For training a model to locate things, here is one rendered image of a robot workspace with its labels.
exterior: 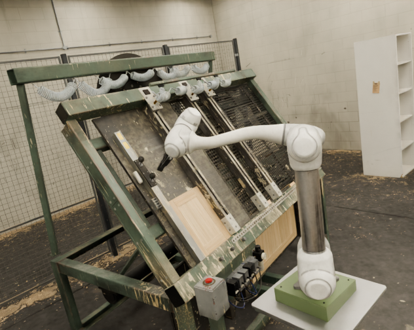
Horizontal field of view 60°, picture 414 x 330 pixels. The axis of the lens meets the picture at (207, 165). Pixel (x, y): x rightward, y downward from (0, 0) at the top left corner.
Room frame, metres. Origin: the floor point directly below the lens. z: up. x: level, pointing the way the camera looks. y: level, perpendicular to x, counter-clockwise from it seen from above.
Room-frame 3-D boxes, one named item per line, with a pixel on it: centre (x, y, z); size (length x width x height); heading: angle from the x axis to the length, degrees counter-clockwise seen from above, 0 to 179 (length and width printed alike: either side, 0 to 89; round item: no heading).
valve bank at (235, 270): (2.01, -0.13, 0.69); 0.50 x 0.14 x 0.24; 141
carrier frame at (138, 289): (2.97, 0.10, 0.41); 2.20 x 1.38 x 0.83; 141
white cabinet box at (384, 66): (5.40, -2.86, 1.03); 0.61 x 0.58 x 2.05; 131
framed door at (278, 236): (2.95, -0.48, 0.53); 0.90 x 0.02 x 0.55; 141
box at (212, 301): (1.63, 0.10, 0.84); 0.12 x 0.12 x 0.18; 51
